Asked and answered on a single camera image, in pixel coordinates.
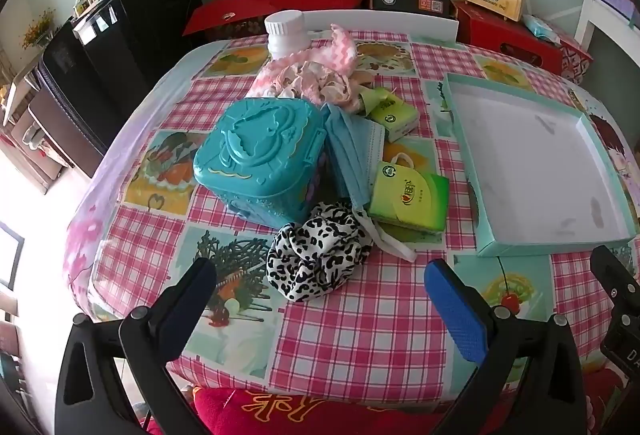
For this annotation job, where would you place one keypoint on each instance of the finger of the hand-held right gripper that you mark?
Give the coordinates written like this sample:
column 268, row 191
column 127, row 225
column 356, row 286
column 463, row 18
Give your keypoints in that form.
column 611, row 272

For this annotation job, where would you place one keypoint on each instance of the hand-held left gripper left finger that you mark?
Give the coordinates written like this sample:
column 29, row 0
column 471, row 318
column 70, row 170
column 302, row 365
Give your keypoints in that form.
column 201, row 276

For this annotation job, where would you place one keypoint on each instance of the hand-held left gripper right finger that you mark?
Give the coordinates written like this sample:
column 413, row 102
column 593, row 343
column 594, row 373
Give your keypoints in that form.
column 455, row 310

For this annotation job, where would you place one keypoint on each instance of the leopard print scrunchie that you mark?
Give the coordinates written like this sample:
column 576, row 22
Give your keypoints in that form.
column 315, row 255

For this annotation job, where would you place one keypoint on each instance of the green tissue pack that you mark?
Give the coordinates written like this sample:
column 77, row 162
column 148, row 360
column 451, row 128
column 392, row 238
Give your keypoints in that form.
column 395, row 120
column 410, row 200

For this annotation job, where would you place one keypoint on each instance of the teal shallow cardboard box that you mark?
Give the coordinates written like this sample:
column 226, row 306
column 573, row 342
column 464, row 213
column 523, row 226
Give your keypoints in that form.
column 530, row 155

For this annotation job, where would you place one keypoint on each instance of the blue face mask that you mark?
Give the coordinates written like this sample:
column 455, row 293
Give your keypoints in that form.
column 355, row 150

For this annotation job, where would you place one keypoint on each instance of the pink chevron cloth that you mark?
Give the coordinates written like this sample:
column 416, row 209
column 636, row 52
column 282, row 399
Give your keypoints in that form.
column 340, row 50

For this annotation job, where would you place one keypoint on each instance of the pink checked printed tablecloth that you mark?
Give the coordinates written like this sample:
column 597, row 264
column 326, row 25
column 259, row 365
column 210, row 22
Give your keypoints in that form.
column 350, row 315

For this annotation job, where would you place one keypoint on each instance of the teal patterned cloth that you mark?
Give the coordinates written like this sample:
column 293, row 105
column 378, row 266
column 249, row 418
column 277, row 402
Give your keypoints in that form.
column 260, row 150

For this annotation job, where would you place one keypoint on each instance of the red embroidered cushion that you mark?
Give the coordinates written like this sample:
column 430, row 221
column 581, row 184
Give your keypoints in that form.
column 280, row 410

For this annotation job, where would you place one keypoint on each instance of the red patterned box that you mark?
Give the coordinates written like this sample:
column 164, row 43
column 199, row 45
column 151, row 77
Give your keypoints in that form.
column 575, row 55

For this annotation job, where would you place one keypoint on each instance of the white table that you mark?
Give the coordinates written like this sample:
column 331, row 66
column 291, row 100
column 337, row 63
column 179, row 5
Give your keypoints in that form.
column 592, row 20

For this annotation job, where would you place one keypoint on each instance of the white plastic bottle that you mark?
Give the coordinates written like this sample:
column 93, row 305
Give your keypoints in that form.
column 285, row 35

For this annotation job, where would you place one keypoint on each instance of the dark patterned box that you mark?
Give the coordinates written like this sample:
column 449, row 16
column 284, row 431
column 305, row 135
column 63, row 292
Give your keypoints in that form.
column 245, row 24

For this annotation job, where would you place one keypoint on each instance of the blue wet wipes pack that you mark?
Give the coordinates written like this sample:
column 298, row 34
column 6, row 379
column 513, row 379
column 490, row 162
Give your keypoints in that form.
column 542, row 26

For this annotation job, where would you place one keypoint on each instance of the red flat gift box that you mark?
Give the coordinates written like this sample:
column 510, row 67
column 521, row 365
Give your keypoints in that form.
column 225, row 12

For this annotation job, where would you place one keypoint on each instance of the white board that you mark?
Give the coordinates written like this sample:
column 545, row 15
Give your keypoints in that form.
column 390, row 22

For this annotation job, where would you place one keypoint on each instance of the yellow flowers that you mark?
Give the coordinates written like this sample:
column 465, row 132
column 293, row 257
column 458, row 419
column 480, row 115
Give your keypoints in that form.
column 37, row 27

